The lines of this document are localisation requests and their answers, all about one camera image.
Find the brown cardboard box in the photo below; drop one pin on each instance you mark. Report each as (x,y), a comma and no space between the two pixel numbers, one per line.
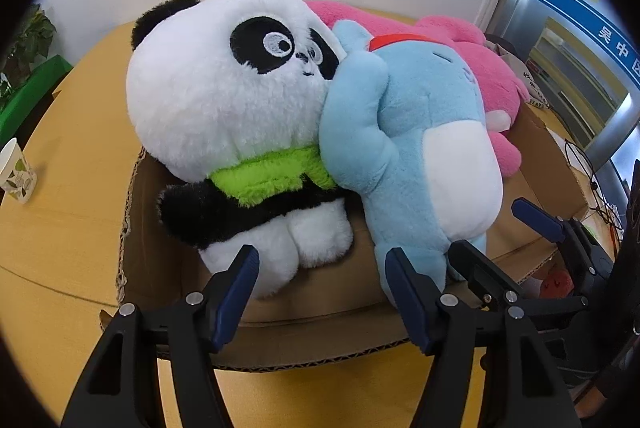
(339,311)

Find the leaf pattern paper cup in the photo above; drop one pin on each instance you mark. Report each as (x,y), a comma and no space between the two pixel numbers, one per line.
(17,177)

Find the pink plush toy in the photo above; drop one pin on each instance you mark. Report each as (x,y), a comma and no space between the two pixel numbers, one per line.
(502,91)

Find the green potted plant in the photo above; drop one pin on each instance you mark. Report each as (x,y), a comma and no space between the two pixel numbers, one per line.
(31,41)

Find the green cloth covered table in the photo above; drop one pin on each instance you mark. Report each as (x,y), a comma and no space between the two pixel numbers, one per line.
(26,108)

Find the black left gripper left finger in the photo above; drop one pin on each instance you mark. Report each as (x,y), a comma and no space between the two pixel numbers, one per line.
(120,383)

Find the panda plush toy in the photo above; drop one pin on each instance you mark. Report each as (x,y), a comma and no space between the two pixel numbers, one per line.
(228,95)

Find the blue banner glass partition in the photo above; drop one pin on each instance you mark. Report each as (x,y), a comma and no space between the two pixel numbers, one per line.
(587,67)

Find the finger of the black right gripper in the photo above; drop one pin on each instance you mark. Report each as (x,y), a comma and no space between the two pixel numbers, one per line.
(581,252)
(484,278)

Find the light blue plush toy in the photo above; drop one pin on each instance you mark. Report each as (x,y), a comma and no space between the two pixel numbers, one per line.
(404,127)

